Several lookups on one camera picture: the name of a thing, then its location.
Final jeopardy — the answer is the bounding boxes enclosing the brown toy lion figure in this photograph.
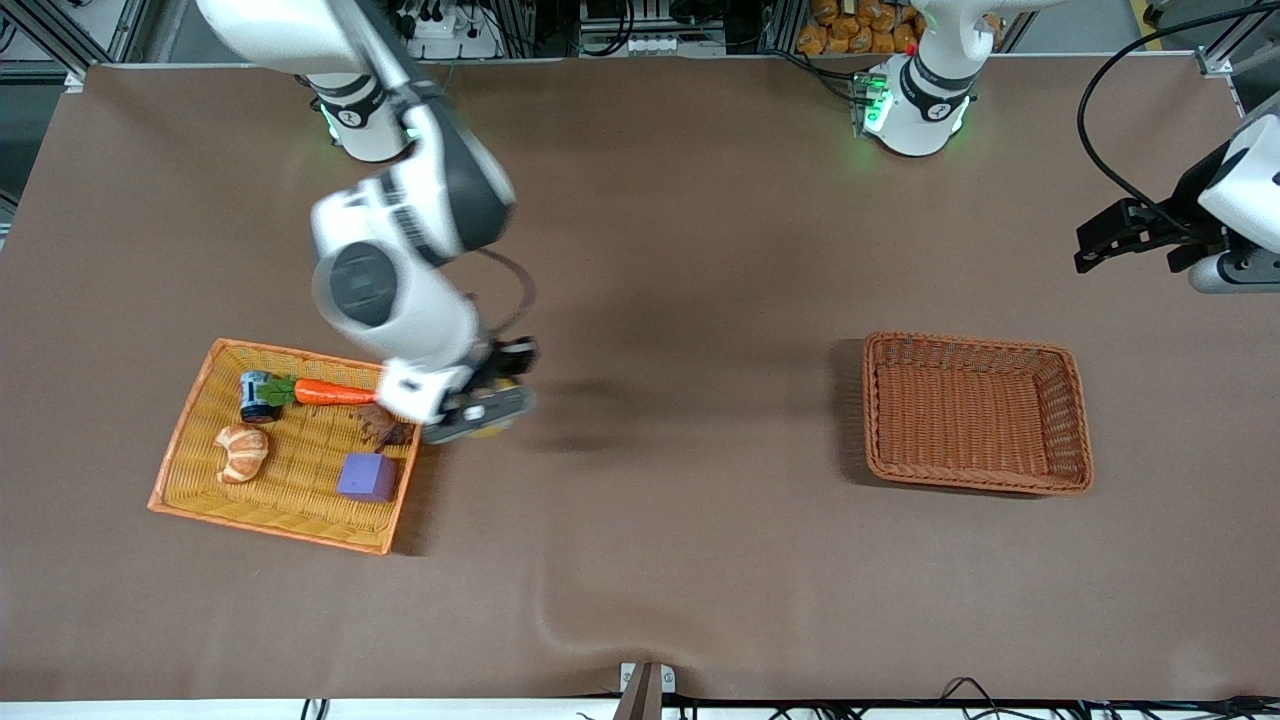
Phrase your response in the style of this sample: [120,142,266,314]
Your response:
[352,403,416,448]

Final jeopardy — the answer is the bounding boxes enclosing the orange toy carrot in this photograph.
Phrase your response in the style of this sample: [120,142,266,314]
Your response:
[262,374,385,408]

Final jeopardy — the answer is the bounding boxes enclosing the purple foam cube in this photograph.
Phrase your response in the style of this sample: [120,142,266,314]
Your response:
[337,452,399,503]

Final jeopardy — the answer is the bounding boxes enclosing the brown wicker basket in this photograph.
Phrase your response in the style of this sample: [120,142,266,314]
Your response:
[862,331,1095,497]

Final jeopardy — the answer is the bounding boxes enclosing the small blue drink can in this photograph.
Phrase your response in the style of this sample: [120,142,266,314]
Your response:
[238,370,273,425]

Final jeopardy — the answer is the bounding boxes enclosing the toy croissant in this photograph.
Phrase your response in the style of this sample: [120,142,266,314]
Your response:
[213,424,270,486]

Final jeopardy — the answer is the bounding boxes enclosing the white power strip with plugs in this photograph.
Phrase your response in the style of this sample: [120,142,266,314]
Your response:
[405,0,501,59]

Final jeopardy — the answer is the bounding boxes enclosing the orange wicker basket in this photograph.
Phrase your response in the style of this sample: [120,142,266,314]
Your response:
[147,338,426,556]

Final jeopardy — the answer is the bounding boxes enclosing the pile of orange toy breads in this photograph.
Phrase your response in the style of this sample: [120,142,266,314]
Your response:
[797,0,1004,56]

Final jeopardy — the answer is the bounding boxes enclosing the black electronics box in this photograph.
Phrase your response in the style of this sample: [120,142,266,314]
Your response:
[580,0,701,37]

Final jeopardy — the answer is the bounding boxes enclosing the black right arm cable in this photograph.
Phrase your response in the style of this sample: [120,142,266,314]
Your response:
[470,248,538,343]

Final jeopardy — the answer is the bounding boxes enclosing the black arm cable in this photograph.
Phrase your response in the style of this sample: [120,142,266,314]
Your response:
[1077,0,1280,241]
[470,248,538,343]

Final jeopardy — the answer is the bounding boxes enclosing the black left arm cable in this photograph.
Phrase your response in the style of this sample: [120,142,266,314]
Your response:
[1077,0,1280,241]

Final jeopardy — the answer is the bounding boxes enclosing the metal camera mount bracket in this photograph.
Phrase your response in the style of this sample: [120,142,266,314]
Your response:
[618,661,677,720]

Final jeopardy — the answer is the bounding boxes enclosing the long black floor cable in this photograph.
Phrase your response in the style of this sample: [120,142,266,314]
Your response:
[1010,693,1280,719]

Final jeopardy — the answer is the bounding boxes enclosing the looped black floor cable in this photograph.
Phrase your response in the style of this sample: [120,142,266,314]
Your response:
[935,677,1016,713]

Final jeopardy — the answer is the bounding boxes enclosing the aluminium frame profile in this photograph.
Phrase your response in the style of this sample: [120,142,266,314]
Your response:
[100,0,153,63]

